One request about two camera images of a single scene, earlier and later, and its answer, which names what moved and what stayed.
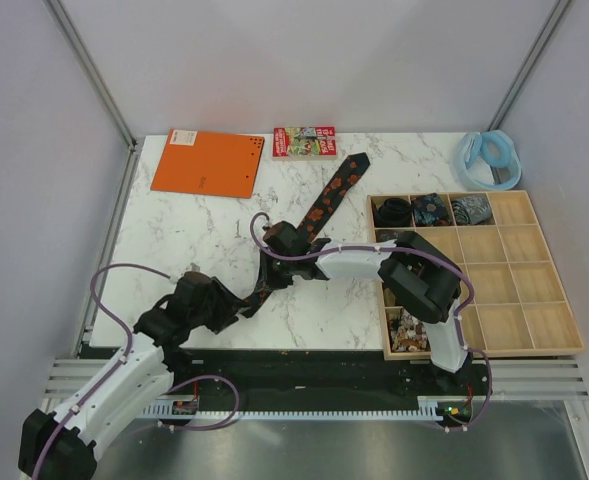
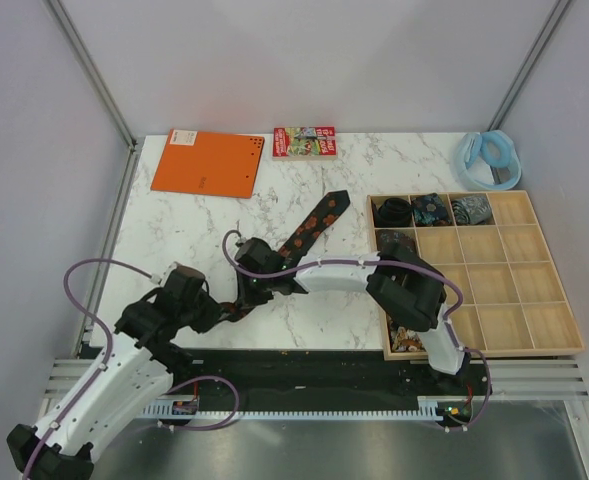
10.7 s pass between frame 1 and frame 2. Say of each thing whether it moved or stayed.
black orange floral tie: moved
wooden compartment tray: stayed
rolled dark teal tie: stayed
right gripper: moved
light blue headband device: stayed
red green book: stayed
